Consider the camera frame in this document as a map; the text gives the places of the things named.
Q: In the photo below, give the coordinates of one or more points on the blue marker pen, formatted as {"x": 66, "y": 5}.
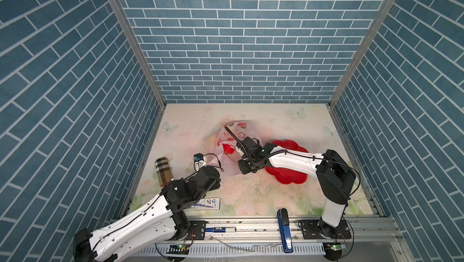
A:
{"x": 220, "y": 230}

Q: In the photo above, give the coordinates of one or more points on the green circuit board left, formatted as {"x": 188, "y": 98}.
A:
{"x": 177, "y": 250}

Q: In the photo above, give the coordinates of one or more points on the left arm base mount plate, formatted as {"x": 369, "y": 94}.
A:
{"x": 196, "y": 230}

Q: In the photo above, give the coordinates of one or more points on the toothpaste box white blue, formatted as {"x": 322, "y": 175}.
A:
{"x": 207, "y": 204}

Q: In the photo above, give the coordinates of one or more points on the pink plastic fruit bag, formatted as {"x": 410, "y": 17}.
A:
{"x": 219, "y": 135}

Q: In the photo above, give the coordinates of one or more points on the green circuit board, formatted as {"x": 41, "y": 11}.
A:
{"x": 334, "y": 247}
{"x": 177, "y": 250}

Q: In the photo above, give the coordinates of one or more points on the aluminium front rail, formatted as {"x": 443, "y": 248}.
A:
{"x": 266, "y": 230}

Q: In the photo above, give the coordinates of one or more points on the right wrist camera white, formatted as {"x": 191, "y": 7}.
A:
{"x": 239, "y": 150}

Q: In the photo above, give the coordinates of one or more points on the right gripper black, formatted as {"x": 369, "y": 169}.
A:
{"x": 240, "y": 162}

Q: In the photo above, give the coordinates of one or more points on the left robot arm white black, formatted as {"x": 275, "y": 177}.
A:
{"x": 160, "y": 219}

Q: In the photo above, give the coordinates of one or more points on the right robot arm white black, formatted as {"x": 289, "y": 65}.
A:
{"x": 291, "y": 163}

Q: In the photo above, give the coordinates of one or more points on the blue black stapler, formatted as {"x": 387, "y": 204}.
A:
{"x": 284, "y": 228}

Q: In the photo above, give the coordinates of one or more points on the green circuit board right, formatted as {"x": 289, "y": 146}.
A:
{"x": 334, "y": 247}

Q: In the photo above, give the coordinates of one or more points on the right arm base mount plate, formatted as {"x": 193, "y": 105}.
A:
{"x": 318, "y": 229}

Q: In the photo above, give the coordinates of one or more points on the plaid brown cylinder case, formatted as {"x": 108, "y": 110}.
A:
{"x": 163, "y": 171}

